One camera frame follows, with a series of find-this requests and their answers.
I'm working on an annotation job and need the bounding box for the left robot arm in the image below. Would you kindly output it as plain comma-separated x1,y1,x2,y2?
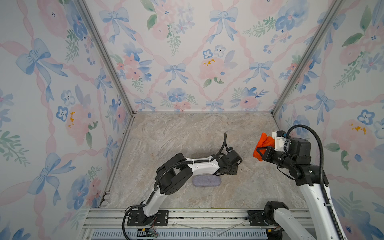
142,149,243,218

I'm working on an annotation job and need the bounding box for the orange microfiber cloth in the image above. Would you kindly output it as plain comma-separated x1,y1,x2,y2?
253,133,275,162

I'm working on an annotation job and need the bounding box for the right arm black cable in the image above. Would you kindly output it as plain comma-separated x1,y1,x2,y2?
284,124,346,240

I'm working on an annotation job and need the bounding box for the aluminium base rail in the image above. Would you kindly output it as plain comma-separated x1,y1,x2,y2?
80,207,337,240

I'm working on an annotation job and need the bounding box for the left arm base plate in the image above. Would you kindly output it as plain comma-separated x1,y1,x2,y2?
126,209,169,227

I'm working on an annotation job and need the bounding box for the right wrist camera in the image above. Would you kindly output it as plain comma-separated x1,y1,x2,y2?
272,130,289,153

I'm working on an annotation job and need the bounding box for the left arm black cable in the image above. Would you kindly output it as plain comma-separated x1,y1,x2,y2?
121,132,235,240

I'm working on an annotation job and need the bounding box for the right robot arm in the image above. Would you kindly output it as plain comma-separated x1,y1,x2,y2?
254,133,347,240

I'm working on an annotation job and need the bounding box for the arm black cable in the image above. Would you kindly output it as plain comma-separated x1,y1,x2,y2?
121,132,235,240
284,124,346,240

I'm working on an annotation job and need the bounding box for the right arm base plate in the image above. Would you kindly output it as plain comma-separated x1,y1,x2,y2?
245,210,279,228

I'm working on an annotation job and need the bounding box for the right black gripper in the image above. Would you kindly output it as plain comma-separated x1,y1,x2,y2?
257,145,295,170

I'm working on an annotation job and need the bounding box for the purple eyeglass case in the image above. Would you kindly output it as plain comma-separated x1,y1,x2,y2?
193,175,222,187

